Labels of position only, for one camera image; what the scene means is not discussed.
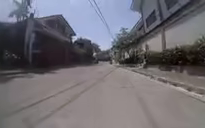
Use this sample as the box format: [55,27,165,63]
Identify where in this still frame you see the palm tree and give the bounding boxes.
[8,0,35,23]

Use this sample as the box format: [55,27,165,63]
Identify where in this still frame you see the row of bushes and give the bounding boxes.
[118,35,205,66]

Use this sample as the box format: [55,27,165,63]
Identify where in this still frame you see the grey concrete sidewalk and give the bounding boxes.
[118,63,205,107]

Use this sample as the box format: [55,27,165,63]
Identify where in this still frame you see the dark overgrown wall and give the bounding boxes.
[0,15,27,69]

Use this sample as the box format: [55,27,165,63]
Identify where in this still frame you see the dark building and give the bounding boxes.
[73,37,99,65]

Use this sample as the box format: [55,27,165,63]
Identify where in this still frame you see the overhead wires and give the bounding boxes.
[87,0,115,40]

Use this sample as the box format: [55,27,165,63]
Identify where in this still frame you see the shaded concrete sidewalk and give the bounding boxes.
[0,65,63,86]

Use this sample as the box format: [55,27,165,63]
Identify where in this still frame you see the dark house with pitched roof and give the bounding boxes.
[22,14,78,67]

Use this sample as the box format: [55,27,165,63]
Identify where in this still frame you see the white building with boundary wall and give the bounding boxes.
[129,0,205,54]

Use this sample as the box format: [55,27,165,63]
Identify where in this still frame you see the grey concrete road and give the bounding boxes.
[0,61,205,128]

